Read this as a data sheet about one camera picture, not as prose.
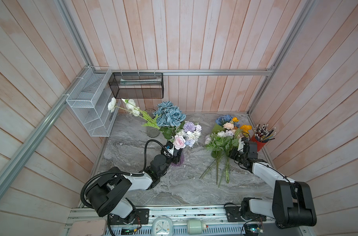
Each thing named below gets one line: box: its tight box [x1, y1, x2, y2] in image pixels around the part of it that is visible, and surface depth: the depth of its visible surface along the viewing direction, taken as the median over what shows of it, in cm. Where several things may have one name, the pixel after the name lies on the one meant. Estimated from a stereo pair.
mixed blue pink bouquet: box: [199, 114, 240, 188], surface depth 94 cm
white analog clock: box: [151, 216, 174, 236], surface depth 70 cm
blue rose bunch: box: [153, 100, 187, 140], surface depth 72 cm
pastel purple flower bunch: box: [170, 120, 203, 150], surface depth 70 cm
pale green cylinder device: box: [186, 219, 207, 235], surface depth 65 cm
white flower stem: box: [107, 97, 161, 130], surface depth 71 cm
